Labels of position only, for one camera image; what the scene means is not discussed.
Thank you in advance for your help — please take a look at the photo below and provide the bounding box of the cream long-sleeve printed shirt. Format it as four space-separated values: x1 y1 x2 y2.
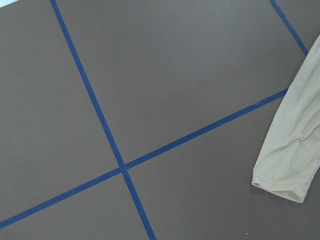
251 39 320 203

